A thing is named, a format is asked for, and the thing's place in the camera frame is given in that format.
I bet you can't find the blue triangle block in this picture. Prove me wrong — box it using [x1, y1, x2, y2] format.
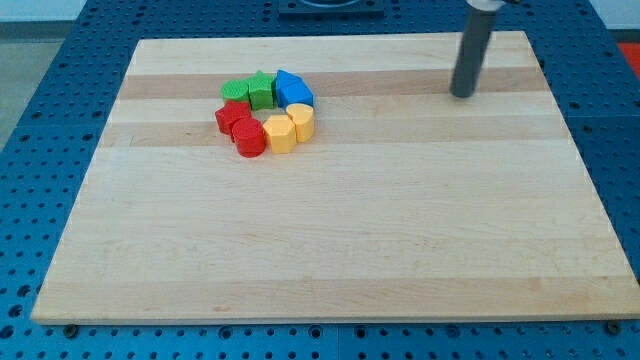
[275, 69, 302, 107]

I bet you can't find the yellow hexagon block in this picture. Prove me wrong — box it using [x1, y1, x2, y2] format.
[263, 115, 297, 154]

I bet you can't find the yellow heart block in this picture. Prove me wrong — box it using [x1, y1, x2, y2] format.
[285, 103, 315, 143]

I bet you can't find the red cylinder block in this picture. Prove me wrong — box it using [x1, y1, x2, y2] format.
[232, 117, 266, 158]

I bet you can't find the wooden board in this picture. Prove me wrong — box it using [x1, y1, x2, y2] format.
[31, 31, 639, 325]

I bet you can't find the blue cube block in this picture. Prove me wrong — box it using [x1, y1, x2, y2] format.
[277, 82, 314, 108]

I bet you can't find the green star block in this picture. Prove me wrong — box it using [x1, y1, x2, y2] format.
[246, 71, 275, 110]

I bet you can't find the red star block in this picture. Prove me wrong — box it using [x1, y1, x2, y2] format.
[214, 100, 251, 136]

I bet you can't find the green cylinder block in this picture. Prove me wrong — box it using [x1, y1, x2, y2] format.
[221, 79, 249, 102]

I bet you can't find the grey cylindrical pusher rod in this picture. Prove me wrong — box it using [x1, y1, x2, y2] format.
[449, 0, 505, 98]

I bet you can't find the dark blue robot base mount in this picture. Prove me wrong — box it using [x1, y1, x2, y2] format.
[276, 0, 385, 19]

